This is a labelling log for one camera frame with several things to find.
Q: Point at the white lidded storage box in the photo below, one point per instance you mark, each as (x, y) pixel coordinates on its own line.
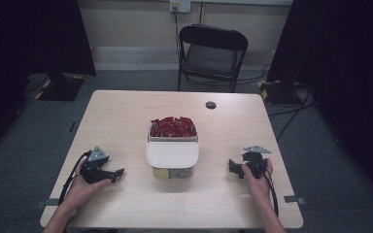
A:
(172, 154)

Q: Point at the grey tape strip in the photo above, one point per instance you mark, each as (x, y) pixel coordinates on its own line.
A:
(47, 203)
(294, 199)

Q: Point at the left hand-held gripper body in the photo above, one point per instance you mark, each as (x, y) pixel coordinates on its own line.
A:
(94, 168)

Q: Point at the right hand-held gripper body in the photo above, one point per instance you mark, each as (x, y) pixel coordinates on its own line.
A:
(255, 161)

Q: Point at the person's right hand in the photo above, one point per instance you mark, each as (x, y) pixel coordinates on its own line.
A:
(258, 186)

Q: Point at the person's left hand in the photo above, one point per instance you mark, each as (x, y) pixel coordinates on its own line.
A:
(81, 191)

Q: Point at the white wall outlet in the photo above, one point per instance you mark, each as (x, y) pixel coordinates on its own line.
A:
(180, 5)

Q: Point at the black folding chair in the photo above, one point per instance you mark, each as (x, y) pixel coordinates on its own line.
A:
(212, 51)

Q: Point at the small yellow pudding cup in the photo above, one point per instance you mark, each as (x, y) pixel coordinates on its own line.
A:
(161, 173)

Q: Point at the dark curtain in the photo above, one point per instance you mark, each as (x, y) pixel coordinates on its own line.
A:
(19, 48)
(346, 64)

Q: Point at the black stand base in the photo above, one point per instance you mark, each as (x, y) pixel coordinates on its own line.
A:
(277, 92)
(61, 89)

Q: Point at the pile of red packets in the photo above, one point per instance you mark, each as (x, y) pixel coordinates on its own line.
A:
(173, 126)

